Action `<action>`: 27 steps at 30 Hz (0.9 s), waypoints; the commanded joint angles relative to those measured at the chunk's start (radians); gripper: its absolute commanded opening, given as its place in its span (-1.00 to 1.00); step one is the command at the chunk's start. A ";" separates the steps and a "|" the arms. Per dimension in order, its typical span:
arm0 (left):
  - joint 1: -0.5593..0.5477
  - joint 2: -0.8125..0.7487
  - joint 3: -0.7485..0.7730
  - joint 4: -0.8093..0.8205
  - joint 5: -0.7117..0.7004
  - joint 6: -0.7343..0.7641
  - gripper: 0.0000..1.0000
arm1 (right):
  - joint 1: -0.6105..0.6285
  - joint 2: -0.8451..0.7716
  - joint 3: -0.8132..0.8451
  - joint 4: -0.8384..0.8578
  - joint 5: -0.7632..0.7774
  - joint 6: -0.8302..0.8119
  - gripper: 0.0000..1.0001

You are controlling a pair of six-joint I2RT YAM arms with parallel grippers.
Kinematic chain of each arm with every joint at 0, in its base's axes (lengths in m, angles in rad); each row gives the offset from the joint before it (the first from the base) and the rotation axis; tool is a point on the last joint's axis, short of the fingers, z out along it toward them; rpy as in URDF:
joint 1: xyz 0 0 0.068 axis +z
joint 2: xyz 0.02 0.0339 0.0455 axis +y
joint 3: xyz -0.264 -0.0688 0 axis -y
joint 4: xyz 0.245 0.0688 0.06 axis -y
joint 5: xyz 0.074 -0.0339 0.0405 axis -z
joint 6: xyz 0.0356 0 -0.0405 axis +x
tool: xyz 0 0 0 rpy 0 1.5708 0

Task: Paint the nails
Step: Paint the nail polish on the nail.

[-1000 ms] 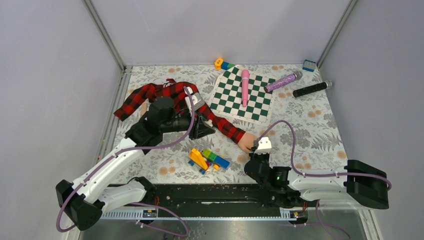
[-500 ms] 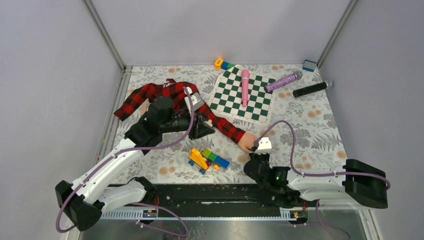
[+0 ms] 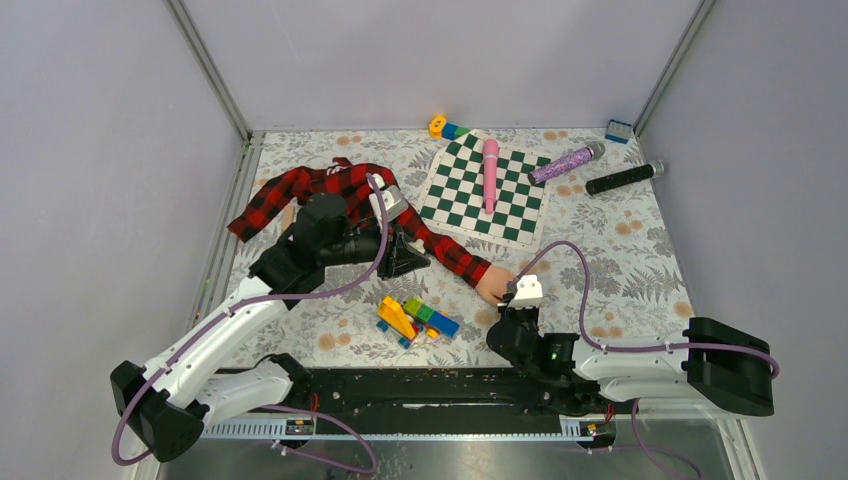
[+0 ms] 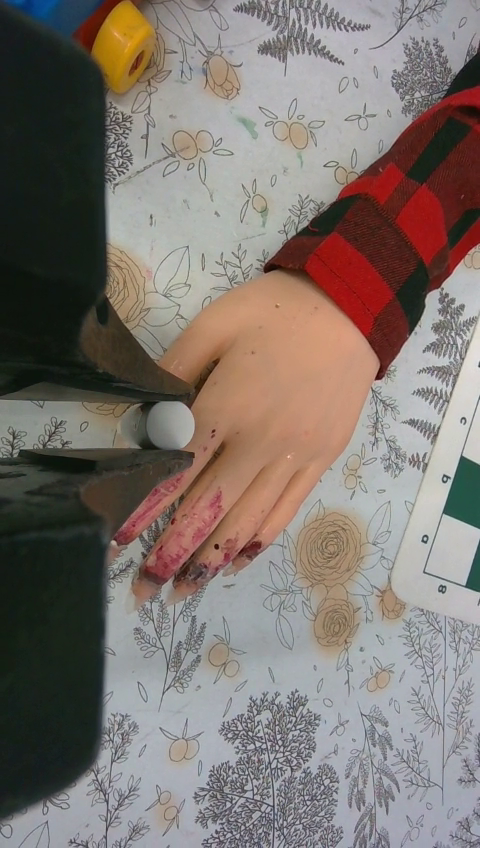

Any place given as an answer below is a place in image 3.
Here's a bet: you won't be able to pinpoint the red black plaid shirt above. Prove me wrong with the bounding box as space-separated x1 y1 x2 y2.
228 157 491 287

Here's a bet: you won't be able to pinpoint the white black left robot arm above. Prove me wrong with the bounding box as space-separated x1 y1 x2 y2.
110 193 430 462

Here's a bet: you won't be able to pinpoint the small wooden block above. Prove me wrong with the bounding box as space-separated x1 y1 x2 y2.
280 203 297 231

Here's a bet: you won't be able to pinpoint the blue toy brick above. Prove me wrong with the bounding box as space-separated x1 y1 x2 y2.
605 119 634 144

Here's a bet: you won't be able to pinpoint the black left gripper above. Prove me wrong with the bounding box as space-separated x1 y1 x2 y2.
321 215 431 281

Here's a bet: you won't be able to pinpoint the pink toy microphone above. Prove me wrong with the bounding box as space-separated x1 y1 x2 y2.
482 138 499 214

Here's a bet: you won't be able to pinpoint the green white checkered board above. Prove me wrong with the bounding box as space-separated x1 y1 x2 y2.
416 130 551 251

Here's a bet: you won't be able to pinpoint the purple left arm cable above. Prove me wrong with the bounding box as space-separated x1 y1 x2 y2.
110 173 392 466

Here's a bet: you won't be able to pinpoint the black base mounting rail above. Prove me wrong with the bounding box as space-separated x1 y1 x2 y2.
261 354 633 423

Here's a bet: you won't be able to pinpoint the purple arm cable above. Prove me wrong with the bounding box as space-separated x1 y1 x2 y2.
110 173 392 466
510 239 781 381

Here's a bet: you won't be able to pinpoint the mannequin hand with red nails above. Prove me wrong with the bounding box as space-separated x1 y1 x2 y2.
475 264 515 306

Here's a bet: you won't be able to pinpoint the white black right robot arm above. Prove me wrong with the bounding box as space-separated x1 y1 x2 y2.
486 307 776 417

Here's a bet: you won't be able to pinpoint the grey slotted cable duct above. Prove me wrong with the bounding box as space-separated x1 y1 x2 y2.
201 406 609 442

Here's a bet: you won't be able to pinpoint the green blue toy bricks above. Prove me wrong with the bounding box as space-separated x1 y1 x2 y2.
402 298 460 339

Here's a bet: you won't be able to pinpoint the yellow toy block ramp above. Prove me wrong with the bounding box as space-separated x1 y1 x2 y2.
376 296 421 349

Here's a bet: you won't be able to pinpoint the orange blue green block stack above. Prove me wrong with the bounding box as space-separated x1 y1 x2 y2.
428 116 470 140

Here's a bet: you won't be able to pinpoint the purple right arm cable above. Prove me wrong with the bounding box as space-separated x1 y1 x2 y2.
510 239 781 381

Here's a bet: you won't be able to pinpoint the purple glitter toy microphone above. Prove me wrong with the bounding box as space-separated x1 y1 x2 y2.
528 142 606 186

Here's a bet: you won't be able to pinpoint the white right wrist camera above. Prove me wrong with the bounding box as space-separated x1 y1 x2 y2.
507 275 544 309

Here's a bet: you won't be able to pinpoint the black toy microphone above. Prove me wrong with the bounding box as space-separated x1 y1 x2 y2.
585 160 665 196

